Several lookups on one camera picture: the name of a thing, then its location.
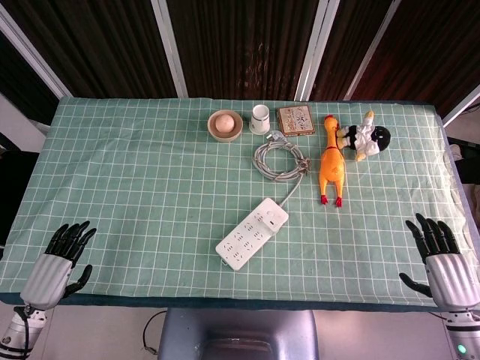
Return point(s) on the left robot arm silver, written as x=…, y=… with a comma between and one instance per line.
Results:
x=18, y=332

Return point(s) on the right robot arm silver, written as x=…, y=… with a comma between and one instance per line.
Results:
x=461, y=333

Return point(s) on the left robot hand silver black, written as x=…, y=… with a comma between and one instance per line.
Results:
x=47, y=279

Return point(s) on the yellow rubber chicken toy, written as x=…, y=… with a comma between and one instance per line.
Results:
x=332, y=167

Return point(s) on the black white plush doll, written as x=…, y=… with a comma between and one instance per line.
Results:
x=365, y=138

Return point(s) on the brown patterned flat box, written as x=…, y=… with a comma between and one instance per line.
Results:
x=295, y=120

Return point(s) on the white paper cup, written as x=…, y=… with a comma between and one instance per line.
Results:
x=259, y=120

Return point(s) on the green checked tablecloth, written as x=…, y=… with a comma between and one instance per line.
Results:
x=131, y=195

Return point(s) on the beige bowl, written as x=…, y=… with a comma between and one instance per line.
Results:
x=225, y=137

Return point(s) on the grey robot torso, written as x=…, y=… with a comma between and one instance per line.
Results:
x=240, y=333

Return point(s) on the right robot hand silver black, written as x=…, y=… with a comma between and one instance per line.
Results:
x=452, y=279

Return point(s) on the peach coloured ball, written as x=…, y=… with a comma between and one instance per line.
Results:
x=224, y=123

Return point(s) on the white power strip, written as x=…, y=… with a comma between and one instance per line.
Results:
x=243, y=240

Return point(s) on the dark folding screen white frames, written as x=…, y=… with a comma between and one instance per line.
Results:
x=243, y=45

